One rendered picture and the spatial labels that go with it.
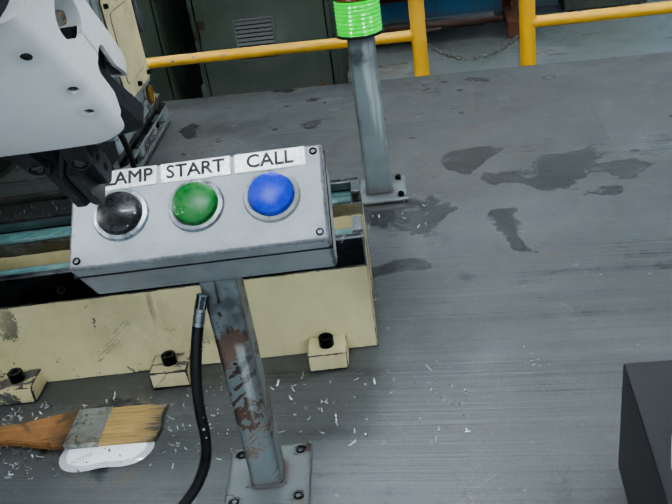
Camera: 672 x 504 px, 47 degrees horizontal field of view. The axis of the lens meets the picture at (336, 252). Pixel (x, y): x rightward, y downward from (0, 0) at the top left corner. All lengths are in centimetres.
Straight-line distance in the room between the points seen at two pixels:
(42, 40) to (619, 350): 60
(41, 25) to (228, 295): 27
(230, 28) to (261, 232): 351
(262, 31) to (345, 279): 324
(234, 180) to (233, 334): 12
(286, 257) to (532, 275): 44
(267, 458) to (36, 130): 35
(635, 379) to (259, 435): 28
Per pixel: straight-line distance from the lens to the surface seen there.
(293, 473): 67
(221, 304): 55
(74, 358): 85
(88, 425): 78
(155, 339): 81
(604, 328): 81
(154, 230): 51
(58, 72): 35
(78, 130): 39
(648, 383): 59
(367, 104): 105
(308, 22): 389
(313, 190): 50
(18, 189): 136
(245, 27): 395
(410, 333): 81
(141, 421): 76
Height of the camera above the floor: 127
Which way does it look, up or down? 28 degrees down
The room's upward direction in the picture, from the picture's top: 9 degrees counter-clockwise
